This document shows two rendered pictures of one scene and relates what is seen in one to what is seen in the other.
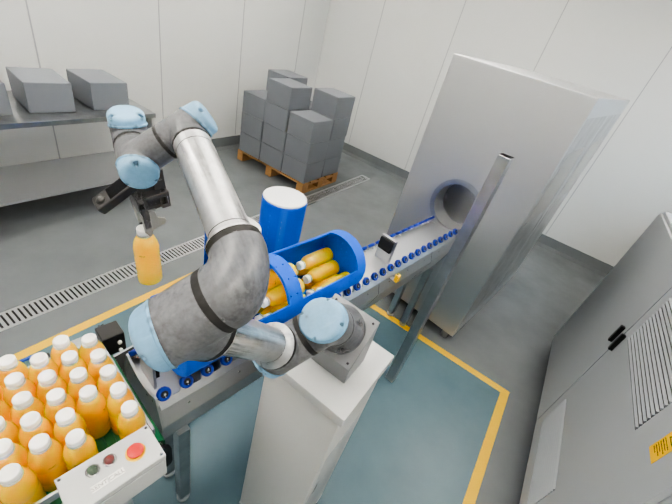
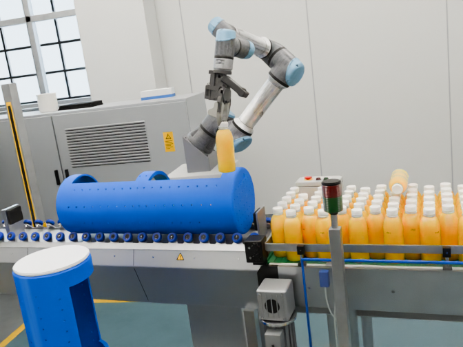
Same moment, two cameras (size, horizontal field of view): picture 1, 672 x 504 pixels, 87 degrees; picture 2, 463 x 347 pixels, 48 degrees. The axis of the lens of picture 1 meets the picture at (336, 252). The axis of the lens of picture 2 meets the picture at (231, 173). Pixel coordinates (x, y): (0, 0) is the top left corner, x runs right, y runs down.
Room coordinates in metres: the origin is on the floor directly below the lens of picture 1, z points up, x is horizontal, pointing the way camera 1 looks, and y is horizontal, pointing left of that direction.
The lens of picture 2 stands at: (1.22, 2.51, 1.68)
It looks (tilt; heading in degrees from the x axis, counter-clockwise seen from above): 12 degrees down; 257
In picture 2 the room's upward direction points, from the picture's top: 7 degrees counter-clockwise
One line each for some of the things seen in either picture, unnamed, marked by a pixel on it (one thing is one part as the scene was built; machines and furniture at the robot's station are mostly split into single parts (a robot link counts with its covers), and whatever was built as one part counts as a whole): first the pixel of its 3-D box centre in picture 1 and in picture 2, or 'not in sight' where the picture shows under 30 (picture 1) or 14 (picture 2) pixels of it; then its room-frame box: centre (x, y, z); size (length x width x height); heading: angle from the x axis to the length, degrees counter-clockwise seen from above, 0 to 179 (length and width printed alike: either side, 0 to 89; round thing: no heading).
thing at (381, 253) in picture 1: (385, 249); (14, 221); (1.77, -0.27, 1.00); 0.10 x 0.04 x 0.15; 56
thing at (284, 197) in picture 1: (285, 197); not in sight; (2.00, 0.40, 1.03); 0.28 x 0.28 x 0.01
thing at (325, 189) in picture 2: not in sight; (331, 189); (0.56, 1.00, 1.23); 0.06 x 0.06 x 0.04
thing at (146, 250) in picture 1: (147, 256); (225, 149); (0.79, 0.54, 1.34); 0.07 x 0.07 x 0.19
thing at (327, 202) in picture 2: not in sight; (333, 202); (0.56, 1.00, 1.18); 0.06 x 0.06 x 0.05
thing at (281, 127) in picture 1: (293, 129); not in sight; (4.79, 1.00, 0.59); 1.20 x 0.80 x 1.19; 64
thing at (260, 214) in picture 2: (149, 366); (260, 223); (0.67, 0.48, 0.99); 0.10 x 0.02 x 0.12; 56
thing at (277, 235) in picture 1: (275, 253); not in sight; (2.00, 0.40, 0.59); 0.28 x 0.28 x 0.88
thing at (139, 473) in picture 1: (115, 475); (320, 188); (0.34, 0.36, 1.05); 0.20 x 0.10 x 0.10; 146
